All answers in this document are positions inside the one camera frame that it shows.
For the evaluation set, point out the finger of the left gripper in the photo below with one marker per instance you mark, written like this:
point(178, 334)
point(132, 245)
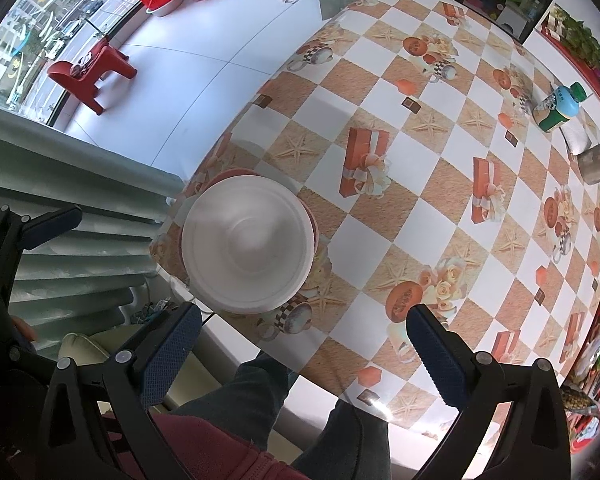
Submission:
point(46, 227)

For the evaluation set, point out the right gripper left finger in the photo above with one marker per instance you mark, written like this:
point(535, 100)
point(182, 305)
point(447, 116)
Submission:
point(139, 375)

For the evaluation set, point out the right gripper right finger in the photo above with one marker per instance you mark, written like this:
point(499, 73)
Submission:
point(533, 443)

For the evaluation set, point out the large white bowl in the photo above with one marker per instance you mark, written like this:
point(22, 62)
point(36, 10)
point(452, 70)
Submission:
point(247, 246)

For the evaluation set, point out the pink square plate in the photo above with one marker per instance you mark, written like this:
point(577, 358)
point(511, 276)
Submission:
point(247, 173)

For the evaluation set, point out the green radiator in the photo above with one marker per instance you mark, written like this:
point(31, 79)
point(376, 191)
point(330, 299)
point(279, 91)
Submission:
point(79, 282)

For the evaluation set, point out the red tray with clutter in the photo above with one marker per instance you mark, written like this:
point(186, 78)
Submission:
point(581, 392)

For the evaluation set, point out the red plastic stool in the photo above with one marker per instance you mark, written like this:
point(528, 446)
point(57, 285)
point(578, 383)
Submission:
point(80, 78)

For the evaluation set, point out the checkered tablecloth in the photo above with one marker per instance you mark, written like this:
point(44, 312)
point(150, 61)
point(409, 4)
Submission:
point(404, 126)

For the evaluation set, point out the green blue lidded jar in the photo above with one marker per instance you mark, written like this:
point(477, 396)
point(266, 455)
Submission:
point(562, 104)

